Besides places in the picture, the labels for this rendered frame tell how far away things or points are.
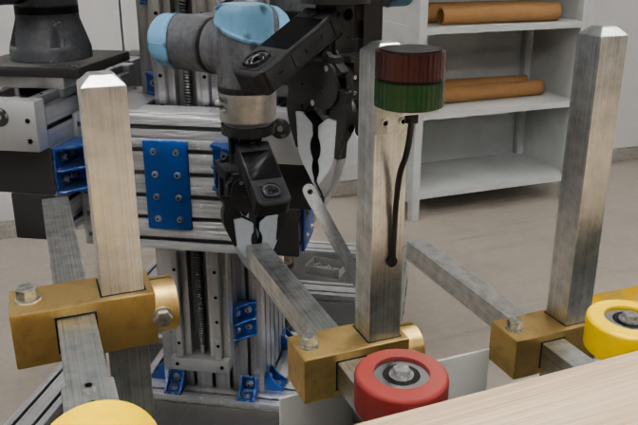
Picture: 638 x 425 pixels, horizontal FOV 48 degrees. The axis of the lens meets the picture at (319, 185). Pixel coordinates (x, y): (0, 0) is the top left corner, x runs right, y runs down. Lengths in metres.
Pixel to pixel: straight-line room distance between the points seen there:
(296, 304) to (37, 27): 0.82
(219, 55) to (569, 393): 0.56
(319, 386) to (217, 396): 1.08
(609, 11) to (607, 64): 3.61
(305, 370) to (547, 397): 0.23
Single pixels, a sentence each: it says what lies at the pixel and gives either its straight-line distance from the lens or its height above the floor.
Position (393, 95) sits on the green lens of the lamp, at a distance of 0.61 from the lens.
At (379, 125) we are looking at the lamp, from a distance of 0.66.
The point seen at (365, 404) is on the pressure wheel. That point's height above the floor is 0.89.
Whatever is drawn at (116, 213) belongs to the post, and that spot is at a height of 1.04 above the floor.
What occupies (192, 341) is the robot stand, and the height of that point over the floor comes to 0.39.
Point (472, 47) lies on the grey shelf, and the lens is 3.89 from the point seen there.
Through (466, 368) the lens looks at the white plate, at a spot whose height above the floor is 0.78.
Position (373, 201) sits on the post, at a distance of 0.68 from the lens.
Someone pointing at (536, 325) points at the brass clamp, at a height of 0.84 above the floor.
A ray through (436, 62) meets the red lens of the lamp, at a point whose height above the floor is 1.16.
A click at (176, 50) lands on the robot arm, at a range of 0.99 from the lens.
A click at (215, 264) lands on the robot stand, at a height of 0.60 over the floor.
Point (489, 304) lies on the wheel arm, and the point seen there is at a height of 0.82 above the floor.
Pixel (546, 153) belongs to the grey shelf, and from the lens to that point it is 4.00.
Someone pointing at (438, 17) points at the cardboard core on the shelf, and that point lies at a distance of 3.39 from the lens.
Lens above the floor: 1.25
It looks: 19 degrees down
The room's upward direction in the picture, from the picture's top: straight up
